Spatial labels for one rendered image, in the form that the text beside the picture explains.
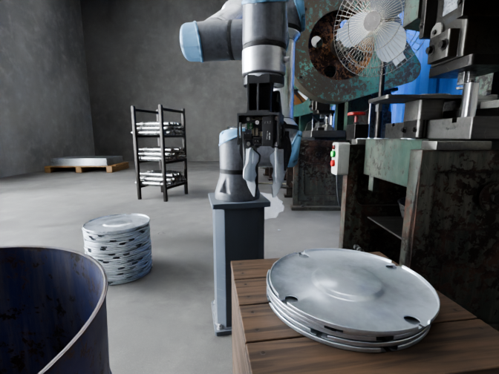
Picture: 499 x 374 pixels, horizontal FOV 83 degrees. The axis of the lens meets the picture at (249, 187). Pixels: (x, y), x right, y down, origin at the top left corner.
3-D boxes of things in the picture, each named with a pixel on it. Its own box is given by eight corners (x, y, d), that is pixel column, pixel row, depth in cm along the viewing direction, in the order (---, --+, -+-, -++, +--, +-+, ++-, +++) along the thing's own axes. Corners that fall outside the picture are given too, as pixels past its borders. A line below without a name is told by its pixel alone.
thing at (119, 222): (69, 234, 120) (68, 231, 120) (101, 215, 148) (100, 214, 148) (138, 232, 121) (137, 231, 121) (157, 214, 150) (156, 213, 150)
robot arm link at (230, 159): (223, 165, 101) (223, 127, 98) (261, 166, 99) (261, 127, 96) (214, 169, 89) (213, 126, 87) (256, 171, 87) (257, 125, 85)
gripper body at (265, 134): (235, 149, 47) (235, 73, 45) (247, 147, 55) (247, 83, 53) (281, 149, 45) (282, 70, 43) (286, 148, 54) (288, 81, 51)
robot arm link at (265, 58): (248, 59, 53) (292, 56, 51) (248, 84, 53) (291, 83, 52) (237, 47, 45) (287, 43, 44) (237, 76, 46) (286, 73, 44)
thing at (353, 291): (477, 301, 47) (477, 297, 46) (350, 365, 34) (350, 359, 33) (344, 243, 72) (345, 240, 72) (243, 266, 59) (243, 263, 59)
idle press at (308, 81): (281, 217, 230) (286, -19, 199) (272, 193, 327) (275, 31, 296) (469, 217, 229) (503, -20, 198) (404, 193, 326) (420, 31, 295)
